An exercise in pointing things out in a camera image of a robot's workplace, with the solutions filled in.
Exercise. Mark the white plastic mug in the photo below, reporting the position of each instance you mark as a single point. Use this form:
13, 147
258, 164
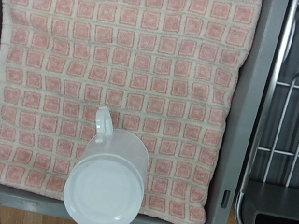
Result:
106, 186

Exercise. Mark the metal dish drying rack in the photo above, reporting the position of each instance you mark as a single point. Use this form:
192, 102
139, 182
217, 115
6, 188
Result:
289, 118

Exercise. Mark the pink checkered towel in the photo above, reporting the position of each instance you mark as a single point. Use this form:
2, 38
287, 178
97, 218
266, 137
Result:
140, 77

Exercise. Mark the grey plastic crate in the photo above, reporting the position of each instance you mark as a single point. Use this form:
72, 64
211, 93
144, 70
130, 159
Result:
246, 102

